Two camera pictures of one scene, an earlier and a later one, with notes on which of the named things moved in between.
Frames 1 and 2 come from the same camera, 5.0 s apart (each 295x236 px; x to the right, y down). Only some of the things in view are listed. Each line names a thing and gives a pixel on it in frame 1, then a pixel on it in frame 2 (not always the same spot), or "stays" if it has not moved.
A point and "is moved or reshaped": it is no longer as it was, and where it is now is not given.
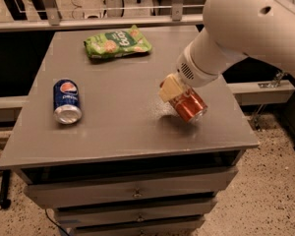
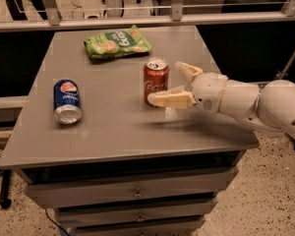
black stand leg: [4, 201] stays
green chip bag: [117, 43] stays
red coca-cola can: [190, 104] is moved or reshaped
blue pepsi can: [66, 101] stays
